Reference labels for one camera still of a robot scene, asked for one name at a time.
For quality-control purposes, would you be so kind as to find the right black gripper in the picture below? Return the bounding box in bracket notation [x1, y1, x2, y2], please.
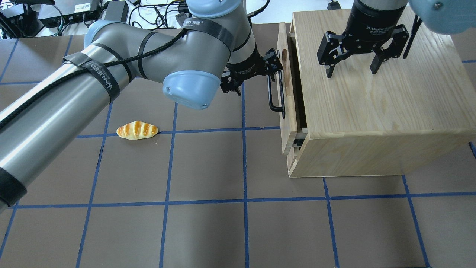
[317, 0, 409, 78]

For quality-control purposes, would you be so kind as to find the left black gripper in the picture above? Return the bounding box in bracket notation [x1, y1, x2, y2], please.
[220, 48, 283, 96]

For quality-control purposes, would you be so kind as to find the black drawer handle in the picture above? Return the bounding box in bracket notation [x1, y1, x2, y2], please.
[267, 69, 286, 119]

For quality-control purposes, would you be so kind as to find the wooden drawer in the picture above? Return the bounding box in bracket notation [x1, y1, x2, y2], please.
[276, 22, 308, 155]

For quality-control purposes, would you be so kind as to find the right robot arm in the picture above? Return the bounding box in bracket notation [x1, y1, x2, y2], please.
[317, 0, 476, 78]

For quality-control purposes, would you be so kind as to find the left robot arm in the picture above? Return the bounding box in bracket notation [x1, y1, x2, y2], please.
[0, 0, 283, 211]

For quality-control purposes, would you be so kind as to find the wooden drawer cabinet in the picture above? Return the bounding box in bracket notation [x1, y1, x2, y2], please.
[287, 10, 476, 178]

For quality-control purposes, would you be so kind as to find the toy bread roll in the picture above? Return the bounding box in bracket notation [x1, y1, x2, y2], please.
[116, 121, 159, 140]

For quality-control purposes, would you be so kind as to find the black power adapter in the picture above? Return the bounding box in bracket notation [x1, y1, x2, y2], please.
[103, 0, 129, 23]

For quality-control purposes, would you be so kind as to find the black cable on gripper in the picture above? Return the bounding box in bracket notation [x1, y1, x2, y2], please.
[403, 15, 423, 60]

